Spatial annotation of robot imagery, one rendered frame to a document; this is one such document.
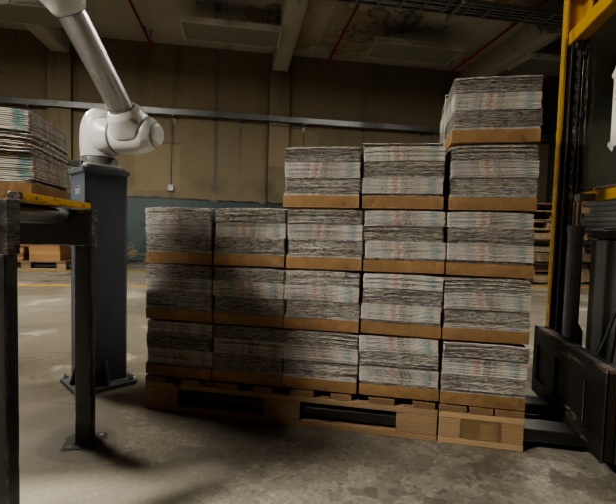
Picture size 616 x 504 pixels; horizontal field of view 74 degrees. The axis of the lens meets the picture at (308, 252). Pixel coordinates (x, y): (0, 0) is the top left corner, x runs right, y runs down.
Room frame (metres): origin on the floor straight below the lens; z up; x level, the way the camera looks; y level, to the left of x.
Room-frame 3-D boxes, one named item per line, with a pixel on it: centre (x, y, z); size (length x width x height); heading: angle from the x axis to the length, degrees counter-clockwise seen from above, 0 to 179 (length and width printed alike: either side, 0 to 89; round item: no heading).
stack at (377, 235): (1.74, 0.05, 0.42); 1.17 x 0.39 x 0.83; 79
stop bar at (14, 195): (1.13, 0.69, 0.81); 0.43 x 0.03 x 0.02; 9
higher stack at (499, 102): (1.61, -0.66, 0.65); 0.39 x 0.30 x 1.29; 169
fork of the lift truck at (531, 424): (1.52, -0.46, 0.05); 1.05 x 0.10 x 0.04; 79
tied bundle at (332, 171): (1.72, -0.08, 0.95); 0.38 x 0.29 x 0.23; 169
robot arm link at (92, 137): (1.92, 0.97, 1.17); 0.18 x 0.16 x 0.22; 75
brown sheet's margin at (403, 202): (1.66, -0.37, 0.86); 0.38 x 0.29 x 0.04; 168
